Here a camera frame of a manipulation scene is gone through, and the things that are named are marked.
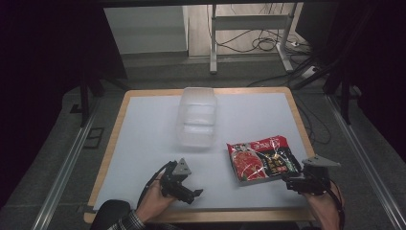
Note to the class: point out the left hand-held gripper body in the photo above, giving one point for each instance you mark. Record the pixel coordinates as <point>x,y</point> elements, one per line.
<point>174,180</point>

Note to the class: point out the aluminium floor rail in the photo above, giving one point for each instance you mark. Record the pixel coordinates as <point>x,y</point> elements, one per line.
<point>63,172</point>
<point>367,163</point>

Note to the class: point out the red instant noodle packet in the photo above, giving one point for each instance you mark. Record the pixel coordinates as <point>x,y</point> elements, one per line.
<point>261,159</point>

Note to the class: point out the clear plastic storage box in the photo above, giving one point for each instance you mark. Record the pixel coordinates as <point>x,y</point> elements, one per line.
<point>196,118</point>

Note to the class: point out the person's left hand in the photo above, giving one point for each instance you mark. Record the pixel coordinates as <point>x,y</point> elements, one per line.
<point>151,202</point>

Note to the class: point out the person's right hand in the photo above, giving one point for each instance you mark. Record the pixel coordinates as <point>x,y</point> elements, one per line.
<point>327,207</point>

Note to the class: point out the white metal table frame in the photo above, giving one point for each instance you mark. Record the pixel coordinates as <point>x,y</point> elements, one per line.
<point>252,22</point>

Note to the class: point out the white power strip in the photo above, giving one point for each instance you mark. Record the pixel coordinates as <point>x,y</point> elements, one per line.
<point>309,72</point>

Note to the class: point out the grey board panel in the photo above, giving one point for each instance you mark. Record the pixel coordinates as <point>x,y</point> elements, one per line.
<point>145,30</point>

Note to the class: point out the black metal stand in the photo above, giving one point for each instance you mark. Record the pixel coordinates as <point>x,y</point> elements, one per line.
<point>84,96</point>
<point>344,92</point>

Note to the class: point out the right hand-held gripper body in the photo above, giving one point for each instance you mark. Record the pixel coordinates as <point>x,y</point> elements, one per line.
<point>316,179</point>

